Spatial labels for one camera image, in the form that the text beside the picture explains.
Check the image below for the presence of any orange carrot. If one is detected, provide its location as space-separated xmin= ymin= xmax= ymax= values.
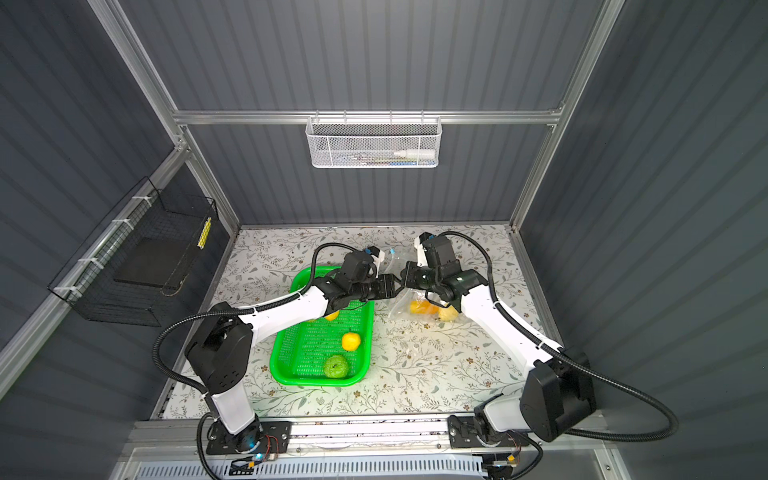
xmin=409 ymin=300 xmax=440 ymax=315

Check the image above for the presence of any white tube in basket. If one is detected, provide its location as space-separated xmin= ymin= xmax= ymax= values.
xmin=393 ymin=149 xmax=437 ymax=163

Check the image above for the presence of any green plastic basket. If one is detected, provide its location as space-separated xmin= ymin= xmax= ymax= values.
xmin=269 ymin=301 xmax=375 ymax=388

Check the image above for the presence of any yellow tag on basket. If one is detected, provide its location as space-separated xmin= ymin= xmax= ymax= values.
xmin=196 ymin=217 xmax=212 ymax=250

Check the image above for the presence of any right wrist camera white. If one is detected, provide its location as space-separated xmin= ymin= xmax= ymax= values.
xmin=414 ymin=232 xmax=434 ymax=267

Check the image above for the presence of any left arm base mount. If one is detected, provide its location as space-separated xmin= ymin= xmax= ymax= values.
xmin=204 ymin=420 xmax=293 ymax=455

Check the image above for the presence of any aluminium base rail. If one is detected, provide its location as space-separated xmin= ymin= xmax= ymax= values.
xmin=118 ymin=412 xmax=610 ymax=466

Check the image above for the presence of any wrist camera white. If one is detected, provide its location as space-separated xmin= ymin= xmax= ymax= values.
xmin=414 ymin=232 xmax=434 ymax=267
xmin=366 ymin=246 xmax=386 ymax=268

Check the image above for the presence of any green apple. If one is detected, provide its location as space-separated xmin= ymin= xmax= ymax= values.
xmin=323 ymin=354 xmax=350 ymax=380

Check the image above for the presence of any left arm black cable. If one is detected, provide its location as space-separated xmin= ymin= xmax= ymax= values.
xmin=151 ymin=242 xmax=361 ymax=480

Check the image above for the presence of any black wire wall basket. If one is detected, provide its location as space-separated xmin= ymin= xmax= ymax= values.
xmin=48 ymin=180 xmax=219 ymax=327

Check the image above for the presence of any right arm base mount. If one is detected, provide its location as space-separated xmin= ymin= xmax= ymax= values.
xmin=447 ymin=415 xmax=530 ymax=450

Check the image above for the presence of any clear zip top bag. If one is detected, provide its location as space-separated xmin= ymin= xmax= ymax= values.
xmin=377 ymin=245 xmax=466 ymax=328

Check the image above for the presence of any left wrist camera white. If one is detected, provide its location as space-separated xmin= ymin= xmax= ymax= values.
xmin=366 ymin=246 xmax=386 ymax=268

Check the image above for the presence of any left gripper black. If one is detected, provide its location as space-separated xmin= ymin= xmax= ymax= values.
xmin=349 ymin=272 xmax=403 ymax=302

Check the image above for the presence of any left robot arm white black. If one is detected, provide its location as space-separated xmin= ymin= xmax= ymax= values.
xmin=185 ymin=247 xmax=397 ymax=435

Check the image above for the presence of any white wire wall basket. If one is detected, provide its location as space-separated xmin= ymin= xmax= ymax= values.
xmin=305 ymin=117 xmax=443 ymax=169

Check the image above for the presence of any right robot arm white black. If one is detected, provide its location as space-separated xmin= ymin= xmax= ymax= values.
xmin=401 ymin=231 xmax=597 ymax=442

